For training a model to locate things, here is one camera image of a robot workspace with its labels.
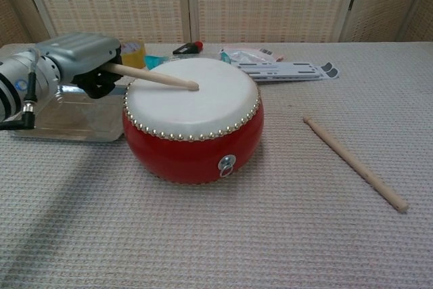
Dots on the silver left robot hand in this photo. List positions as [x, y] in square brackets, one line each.
[81, 53]

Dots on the wooden drumstick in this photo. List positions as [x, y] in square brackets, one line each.
[352, 161]
[155, 77]

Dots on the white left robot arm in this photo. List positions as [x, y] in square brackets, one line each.
[20, 79]

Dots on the red drum with white skin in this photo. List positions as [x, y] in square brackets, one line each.
[196, 113]

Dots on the yellow packing tape roll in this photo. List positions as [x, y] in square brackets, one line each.
[133, 52]

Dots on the woven folding screen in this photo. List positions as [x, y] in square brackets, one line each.
[115, 1]

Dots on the stainless steel tray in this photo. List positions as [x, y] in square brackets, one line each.
[74, 116]

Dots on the teal snack packet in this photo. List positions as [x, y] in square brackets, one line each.
[153, 61]

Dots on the black red marker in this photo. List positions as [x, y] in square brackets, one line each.
[185, 48]

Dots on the clear plastic packet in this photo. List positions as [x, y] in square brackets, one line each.
[250, 52]

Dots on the white folding stand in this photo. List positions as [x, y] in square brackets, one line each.
[291, 71]

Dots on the white woven tablecloth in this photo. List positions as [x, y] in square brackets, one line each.
[236, 235]

